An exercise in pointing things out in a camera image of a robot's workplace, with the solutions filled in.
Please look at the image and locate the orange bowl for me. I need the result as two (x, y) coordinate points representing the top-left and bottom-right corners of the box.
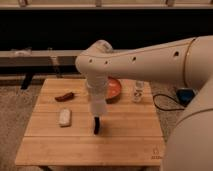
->
(106, 77), (122, 103)

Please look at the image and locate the white eraser block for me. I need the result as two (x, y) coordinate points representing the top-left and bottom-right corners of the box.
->
(59, 109), (71, 127)

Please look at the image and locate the black table leg stand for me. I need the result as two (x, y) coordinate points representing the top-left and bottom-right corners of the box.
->
(21, 73), (34, 90)

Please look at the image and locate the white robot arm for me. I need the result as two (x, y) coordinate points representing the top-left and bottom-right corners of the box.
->
(75, 35), (213, 171)

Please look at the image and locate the blue power adapter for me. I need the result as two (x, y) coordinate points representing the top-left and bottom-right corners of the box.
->
(176, 88), (195, 106)

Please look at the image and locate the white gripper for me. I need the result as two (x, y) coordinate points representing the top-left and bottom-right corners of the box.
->
(86, 76), (108, 101)

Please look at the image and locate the wooden table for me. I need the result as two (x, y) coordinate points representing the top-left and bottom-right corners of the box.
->
(15, 79), (165, 166)

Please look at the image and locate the brown sausage-shaped object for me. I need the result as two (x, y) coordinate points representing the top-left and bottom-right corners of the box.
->
(55, 92), (75, 102)

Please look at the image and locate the black upright eraser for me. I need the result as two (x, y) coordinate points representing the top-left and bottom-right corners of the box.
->
(94, 117), (100, 135)

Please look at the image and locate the grey metal rail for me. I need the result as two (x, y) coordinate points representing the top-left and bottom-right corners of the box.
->
(0, 49), (81, 67)

